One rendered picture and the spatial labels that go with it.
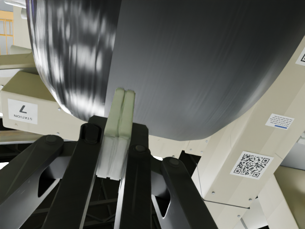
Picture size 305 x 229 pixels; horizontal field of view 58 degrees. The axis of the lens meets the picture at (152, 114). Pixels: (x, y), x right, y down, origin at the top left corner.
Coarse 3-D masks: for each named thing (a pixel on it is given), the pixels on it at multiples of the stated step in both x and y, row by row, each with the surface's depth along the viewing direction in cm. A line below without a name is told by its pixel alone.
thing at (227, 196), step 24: (288, 72) 50; (264, 96) 53; (288, 96) 53; (240, 120) 59; (264, 120) 56; (216, 144) 69; (240, 144) 60; (264, 144) 60; (288, 144) 59; (216, 168) 66; (216, 192) 69; (240, 192) 69; (216, 216) 74; (240, 216) 74
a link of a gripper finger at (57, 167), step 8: (96, 120) 17; (104, 120) 17; (104, 128) 17; (64, 144) 14; (72, 144) 14; (64, 152) 14; (72, 152) 14; (56, 160) 13; (64, 160) 14; (48, 168) 13; (56, 168) 14; (64, 168) 14; (96, 168) 15; (40, 176) 14; (48, 176) 14; (56, 176) 14
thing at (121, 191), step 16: (128, 160) 14; (144, 160) 14; (128, 176) 12; (144, 176) 13; (128, 192) 12; (144, 192) 12; (128, 208) 11; (144, 208) 11; (128, 224) 10; (144, 224) 10
